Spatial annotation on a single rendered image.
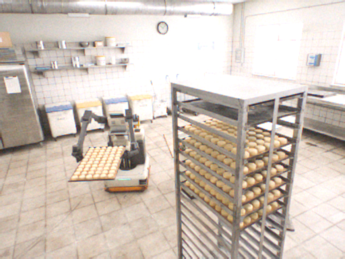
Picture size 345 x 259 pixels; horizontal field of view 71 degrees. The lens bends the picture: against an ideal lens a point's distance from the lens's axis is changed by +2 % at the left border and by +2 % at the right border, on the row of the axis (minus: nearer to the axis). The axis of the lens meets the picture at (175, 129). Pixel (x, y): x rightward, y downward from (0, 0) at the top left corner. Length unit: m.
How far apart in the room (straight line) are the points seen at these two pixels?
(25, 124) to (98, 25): 2.79
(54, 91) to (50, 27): 1.40
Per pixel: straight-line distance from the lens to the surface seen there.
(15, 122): 5.72
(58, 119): 5.94
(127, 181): 3.56
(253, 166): 1.37
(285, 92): 1.33
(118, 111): 3.15
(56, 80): 6.44
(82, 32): 6.45
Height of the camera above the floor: 2.08
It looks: 20 degrees down
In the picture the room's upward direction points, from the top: 2 degrees counter-clockwise
